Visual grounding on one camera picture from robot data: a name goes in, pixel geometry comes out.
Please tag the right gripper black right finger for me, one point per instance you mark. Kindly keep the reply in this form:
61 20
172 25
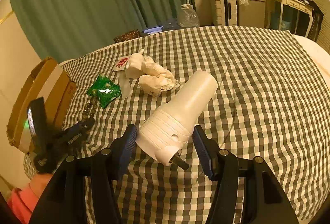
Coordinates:
264 199

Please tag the brown cardboard box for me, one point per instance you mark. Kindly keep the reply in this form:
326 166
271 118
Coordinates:
45 96

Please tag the green snack packet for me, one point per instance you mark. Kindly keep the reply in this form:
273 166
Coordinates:
104 90

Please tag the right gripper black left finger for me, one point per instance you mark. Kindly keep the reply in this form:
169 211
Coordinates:
63 199

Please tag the red white sachet packet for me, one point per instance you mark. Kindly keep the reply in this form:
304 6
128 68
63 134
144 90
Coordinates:
120 64

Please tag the white hair dryer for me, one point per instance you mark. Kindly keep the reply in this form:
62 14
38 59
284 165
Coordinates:
163 135

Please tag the dark patterned bag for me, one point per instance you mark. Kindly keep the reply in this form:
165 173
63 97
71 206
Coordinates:
134 34

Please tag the white dressing table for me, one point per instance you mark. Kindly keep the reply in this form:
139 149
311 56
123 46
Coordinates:
299 17

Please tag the grey mini fridge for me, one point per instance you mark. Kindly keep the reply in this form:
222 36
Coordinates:
251 13

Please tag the person's left hand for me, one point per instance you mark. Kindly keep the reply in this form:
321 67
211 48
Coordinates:
39 183

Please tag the pink sleeve forearm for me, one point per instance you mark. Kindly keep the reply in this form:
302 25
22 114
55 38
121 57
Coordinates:
22 203

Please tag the white ribbed suitcase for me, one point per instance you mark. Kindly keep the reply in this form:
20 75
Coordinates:
224 12

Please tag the green checkered table cloth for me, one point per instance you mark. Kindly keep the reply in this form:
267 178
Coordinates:
272 101

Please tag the large clear water bottle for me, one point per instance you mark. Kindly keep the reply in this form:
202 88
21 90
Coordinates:
187 17

